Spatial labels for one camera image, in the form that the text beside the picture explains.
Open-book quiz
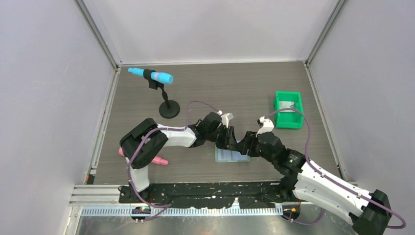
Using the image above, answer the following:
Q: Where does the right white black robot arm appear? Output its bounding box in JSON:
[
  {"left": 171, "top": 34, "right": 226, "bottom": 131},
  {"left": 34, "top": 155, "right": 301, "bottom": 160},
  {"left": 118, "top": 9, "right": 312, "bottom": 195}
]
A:
[{"left": 234, "top": 131, "right": 392, "bottom": 235}]

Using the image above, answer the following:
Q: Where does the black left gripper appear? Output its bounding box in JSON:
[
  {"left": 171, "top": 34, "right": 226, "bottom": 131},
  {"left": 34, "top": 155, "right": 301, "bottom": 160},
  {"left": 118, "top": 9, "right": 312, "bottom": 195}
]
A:
[{"left": 206, "top": 125, "right": 238, "bottom": 151}]

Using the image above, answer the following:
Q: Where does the green plastic bin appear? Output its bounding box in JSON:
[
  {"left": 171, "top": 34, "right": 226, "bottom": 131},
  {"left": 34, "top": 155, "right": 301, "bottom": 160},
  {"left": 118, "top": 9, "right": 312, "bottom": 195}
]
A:
[{"left": 273, "top": 91, "right": 304, "bottom": 129}]

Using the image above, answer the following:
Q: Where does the blue toy microphone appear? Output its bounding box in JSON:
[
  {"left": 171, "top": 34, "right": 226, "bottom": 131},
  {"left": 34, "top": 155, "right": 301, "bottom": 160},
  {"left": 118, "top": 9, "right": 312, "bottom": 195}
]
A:
[{"left": 128, "top": 68, "right": 174, "bottom": 84}]

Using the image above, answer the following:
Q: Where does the aluminium frame rail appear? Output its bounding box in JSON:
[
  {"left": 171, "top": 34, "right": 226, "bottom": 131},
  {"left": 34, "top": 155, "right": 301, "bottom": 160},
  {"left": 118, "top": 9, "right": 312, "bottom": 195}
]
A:
[{"left": 69, "top": 181, "right": 364, "bottom": 218}]

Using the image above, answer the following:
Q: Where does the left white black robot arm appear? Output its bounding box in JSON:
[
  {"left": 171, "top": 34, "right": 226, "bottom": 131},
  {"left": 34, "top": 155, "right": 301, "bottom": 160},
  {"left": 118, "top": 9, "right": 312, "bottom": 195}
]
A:
[{"left": 119, "top": 111, "right": 233, "bottom": 203}]

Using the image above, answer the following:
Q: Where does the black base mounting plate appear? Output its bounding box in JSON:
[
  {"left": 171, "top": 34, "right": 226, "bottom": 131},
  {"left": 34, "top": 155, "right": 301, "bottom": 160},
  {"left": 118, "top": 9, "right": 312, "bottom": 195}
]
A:
[{"left": 118, "top": 181, "right": 302, "bottom": 209}]

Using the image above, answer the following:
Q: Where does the silver VIP card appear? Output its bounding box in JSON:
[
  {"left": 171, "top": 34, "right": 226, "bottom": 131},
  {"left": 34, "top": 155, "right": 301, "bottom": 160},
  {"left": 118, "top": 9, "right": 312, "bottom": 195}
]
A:
[{"left": 278, "top": 101, "right": 295, "bottom": 109}]

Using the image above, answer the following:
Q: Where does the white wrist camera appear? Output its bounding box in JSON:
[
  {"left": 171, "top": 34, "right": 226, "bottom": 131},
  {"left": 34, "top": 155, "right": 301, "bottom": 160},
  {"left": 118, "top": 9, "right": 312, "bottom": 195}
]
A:
[
  {"left": 256, "top": 117, "right": 275, "bottom": 136},
  {"left": 217, "top": 110, "right": 234, "bottom": 128}
]

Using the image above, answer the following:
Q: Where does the mint green card holder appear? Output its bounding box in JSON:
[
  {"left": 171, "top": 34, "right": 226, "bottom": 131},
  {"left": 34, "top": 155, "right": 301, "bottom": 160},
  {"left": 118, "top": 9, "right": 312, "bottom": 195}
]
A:
[{"left": 215, "top": 147, "right": 250, "bottom": 163}]

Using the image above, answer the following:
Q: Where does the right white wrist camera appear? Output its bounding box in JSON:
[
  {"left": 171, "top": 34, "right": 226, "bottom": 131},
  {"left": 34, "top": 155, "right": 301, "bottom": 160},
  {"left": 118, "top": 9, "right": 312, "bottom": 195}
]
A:
[{"left": 256, "top": 117, "right": 275, "bottom": 136}]

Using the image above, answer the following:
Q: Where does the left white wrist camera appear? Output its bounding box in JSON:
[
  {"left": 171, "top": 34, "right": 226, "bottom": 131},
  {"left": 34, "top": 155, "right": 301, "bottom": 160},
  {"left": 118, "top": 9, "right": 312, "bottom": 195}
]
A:
[{"left": 217, "top": 110, "right": 234, "bottom": 128}]

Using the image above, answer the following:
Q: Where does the pink marker pen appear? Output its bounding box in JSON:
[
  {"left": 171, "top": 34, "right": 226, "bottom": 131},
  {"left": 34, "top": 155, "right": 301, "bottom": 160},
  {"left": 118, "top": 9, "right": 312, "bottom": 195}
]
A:
[{"left": 118, "top": 147, "right": 169, "bottom": 165}]

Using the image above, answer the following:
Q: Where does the black microphone stand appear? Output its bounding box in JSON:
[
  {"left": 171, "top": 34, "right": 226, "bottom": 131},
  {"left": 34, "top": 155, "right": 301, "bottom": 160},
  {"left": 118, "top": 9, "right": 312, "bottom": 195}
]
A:
[{"left": 146, "top": 79, "right": 180, "bottom": 119}]

